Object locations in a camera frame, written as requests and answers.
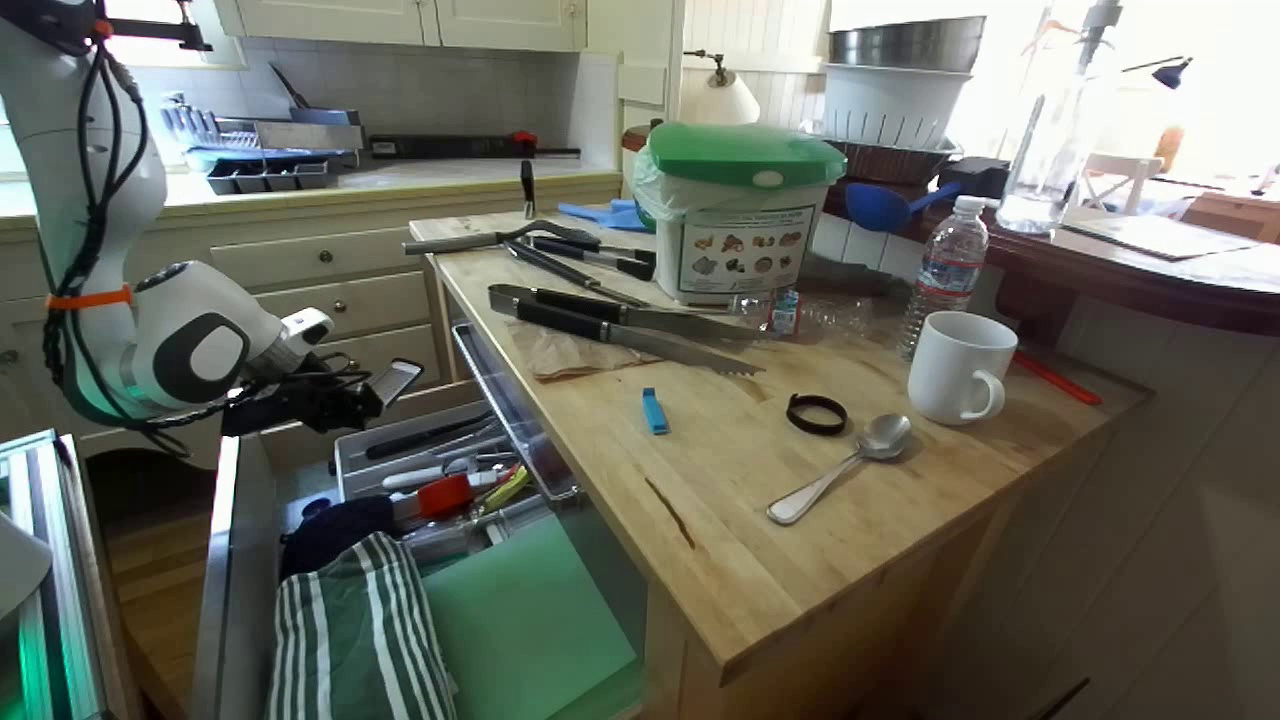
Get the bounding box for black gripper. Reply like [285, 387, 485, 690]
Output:
[221, 375, 384, 437]

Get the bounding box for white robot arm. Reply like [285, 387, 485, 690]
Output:
[0, 0, 388, 437]

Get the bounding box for steel fronted kitchen drawer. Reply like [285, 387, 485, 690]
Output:
[192, 330, 644, 720]

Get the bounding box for black oven mitt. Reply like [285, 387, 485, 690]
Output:
[280, 496, 398, 576]

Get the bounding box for white cutlery tray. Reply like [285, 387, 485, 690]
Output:
[332, 399, 544, 563]

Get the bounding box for yellow green utensil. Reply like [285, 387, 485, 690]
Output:
[482, 465, 532, 514]

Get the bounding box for green striped dish towel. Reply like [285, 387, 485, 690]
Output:
[263, 531, 456, 720]

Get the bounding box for black tongs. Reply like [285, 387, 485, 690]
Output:
[504, 220, 658, 298]

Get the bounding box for green plastic cutting board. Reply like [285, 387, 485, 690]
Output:
[423, 516, 644, 720]

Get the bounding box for steel kitchen knife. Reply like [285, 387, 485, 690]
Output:
[512, 302, 760, 375]

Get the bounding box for blue plastic clip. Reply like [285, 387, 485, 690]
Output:
[641, 387, 668, 437]

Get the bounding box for blue cloth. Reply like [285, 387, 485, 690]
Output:
[556, 201, 658, 231]

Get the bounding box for black spatula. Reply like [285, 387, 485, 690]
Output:
[487, 286, 754, 354]

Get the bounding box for green lidded compost bin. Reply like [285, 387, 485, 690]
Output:
[628, 123, 847, 303]

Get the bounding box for brass desk lamp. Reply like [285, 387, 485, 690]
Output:
[681, 47, 760, 123]

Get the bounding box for metal spoon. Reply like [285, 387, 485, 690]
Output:
[770, 412, 911, 530]

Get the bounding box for white ceramic mug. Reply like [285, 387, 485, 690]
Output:
[907, 313, 1020, 426]

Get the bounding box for plastic water bottle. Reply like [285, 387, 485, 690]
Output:
[904, 198, 994, 349]

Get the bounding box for steel pot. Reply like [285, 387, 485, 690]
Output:
[828, 18, 983, 71]

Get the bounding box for black handled utensil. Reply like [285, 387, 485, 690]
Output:
[366, 416, 487, 461]

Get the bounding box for orange cable strap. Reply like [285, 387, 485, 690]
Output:
[45, 286, 139, 315]

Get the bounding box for black rubber ring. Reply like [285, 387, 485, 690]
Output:
[783, 393, 851, 440]

